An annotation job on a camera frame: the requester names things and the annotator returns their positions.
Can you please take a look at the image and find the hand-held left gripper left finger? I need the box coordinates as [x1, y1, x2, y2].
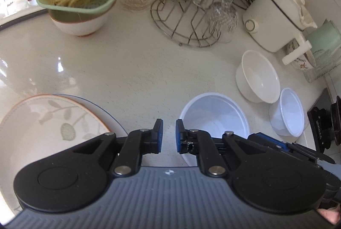
[72, 118, 164, 177]

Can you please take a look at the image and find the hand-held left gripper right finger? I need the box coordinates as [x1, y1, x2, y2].
[175, 119, 256, 177]

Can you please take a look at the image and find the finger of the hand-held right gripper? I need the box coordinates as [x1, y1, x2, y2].
[307, 96, 341, 153]
[249, 132, 335, 166]

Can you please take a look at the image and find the white plastic bowl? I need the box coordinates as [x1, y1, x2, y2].
[269, 88, 305, 137]
[178, 92, 250, 167]

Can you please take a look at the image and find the leaf print plate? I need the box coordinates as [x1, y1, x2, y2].
[0, 94, 112, 219]

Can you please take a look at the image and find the person's right hand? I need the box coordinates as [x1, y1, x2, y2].
[318, 207, 341, 225]

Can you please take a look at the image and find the black glass stove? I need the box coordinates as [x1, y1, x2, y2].
[318, 88, 335, 108]

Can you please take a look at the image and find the textured clear glass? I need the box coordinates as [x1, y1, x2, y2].
[302, 49, 340, 83]

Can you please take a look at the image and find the floral print mug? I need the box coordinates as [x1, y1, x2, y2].
[286, 41, 317, 70]

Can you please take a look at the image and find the white ceramic bowl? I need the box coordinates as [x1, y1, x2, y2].
[236, 50, 281, 104]

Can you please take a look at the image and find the pale green cup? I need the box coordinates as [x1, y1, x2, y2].
[304, 20, 341, 55]

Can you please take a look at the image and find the white electric pot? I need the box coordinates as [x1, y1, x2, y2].
[242, 0, 317, 65]

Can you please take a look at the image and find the clear glass cup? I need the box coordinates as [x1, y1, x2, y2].
[209, 0, 239, 43]

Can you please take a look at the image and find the white bowl with brown foot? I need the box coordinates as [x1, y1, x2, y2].
[51, 0, 118, 37]

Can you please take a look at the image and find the white drip tray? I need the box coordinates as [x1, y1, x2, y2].
[0, 0, 51, 22]

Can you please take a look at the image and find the wire cup rack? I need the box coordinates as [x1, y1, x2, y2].
[150, 0, 240, 48]

